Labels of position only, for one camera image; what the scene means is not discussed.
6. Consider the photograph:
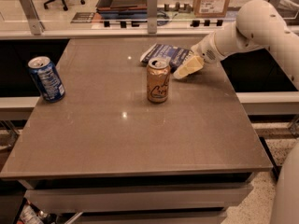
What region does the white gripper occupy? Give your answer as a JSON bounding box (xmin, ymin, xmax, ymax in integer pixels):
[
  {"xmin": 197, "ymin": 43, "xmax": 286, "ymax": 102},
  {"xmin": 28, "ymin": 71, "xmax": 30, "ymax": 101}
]
[{"xmin": 174, "ymin": 33, "xmax": 224, "ymax": 79}]

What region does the cardboard box with label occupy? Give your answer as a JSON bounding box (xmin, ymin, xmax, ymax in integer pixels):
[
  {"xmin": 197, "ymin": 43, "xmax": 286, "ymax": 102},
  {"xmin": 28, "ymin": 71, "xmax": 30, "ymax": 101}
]
[{"xmin": 192, "ymin": 0, "xmax": 230, "ymax": 18}]

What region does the left metal glass bracket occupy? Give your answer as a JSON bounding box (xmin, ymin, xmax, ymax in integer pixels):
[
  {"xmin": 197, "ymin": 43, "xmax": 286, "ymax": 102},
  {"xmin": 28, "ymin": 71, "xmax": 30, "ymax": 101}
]
[{"xmin": 19, "ymin": 0, "xmax": 44, "ymax": 35}]

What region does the blue pepsi can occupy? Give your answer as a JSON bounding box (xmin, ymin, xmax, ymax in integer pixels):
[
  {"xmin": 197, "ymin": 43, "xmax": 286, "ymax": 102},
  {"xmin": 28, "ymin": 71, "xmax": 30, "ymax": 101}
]
[{"xmin": 28, "ymin": 56, "xmax": 65, "ymax": 103}]

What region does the lower grey drawer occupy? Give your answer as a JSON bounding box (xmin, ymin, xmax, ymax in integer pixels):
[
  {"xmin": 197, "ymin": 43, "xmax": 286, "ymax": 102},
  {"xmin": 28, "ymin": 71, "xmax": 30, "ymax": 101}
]
[{"xmin": 70, "ymin": 211, "xmax": 227, "ymax": 224}]

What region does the grey drawer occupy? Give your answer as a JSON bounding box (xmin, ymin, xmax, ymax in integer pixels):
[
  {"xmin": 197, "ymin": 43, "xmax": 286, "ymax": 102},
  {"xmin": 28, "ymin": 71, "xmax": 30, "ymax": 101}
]
[
  {"xmin": 25, "ymin": 183, "xmax": 253, "ymax": 213},
  {"xmin": 70, "ymin": 211, "xmax": 227, "ymax": 224}
]

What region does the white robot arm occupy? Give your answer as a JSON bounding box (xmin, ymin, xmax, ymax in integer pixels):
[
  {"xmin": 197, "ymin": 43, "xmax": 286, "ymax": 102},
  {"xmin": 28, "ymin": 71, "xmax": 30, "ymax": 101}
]
[{"xmin": 174, "ymin": 0, "xmax": 299, "ymax": 89}]

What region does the upper grey drawer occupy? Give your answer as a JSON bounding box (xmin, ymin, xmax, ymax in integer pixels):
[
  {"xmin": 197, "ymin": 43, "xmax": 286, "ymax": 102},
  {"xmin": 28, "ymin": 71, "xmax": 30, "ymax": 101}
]
[{"xmin": 25, "ymin": 183, "xmax": 253, "ymax": 213}]

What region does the orange la croix can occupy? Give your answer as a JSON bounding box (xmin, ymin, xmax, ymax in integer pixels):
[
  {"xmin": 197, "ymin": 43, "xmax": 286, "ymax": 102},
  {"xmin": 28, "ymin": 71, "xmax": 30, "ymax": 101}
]
[{"xmin": 147, "ymin": 57, "xmax": 170, "ymax": 103}]

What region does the middle metal glass bracket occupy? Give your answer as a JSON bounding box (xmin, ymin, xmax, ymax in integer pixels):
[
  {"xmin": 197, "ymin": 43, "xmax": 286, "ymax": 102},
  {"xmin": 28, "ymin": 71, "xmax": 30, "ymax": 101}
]
[{"xmin": 147, "ymin": 0, "xmax": 157, "ymax": 34}]

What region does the blue chip bag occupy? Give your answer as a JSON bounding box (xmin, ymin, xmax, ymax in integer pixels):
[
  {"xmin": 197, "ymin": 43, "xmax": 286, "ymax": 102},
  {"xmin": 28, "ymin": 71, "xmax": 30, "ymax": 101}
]
[{"xmin": 140, "ymin": 44, "xmax": 193, "ymax": 72}]

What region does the black floor rail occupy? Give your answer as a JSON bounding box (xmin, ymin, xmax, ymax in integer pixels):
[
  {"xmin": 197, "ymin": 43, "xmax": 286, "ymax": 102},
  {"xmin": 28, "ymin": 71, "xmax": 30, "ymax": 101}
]
[{"xmin": 260, "ymin": 137, "xmax": 281, "ymax": 181}]

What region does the grey tray with items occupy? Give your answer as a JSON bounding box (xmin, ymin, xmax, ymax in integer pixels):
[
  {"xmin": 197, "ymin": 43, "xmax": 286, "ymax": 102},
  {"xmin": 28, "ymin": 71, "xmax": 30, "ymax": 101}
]
[{"xmin": 96, "ymin": 0, "xmax": 147, "ymax": 20}]

